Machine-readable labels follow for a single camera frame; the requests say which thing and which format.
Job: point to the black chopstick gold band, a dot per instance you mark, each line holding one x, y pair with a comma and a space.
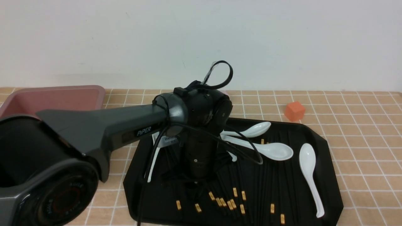
242, 191
234, 186
280, 194
272, 193

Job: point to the white ceramic spoon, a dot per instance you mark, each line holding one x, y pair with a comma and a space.
233, 156
307, 159
154, 137
273, 151
253, 131

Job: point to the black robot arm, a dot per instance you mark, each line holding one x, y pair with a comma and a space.
51, 164

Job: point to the black chopstick gold band far right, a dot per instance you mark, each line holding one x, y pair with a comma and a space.
280, 194

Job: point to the orange cube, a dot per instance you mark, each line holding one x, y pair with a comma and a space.
294, 111

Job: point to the white ceramic spoon centre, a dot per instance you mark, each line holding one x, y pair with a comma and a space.
233, 156

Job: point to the white ceramic spoon upper right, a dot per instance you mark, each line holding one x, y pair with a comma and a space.
253, 131

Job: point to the white ceramic spoon lower middle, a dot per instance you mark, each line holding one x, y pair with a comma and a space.
273, 151

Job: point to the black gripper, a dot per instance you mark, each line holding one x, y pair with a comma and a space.
197, 162

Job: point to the white ceramic spoon far right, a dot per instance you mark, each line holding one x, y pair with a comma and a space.
307, 159

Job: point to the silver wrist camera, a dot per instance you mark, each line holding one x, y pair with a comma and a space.
167, 141

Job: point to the black plastic tray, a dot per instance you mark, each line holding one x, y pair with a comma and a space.
158, 202

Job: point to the white ceramic spoon far left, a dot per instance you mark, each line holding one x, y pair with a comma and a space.
154, 137

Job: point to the brown plastic bin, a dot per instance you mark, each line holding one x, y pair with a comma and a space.
31, 100

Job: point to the black chopstick gold band centre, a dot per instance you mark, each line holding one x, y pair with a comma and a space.
242, 191

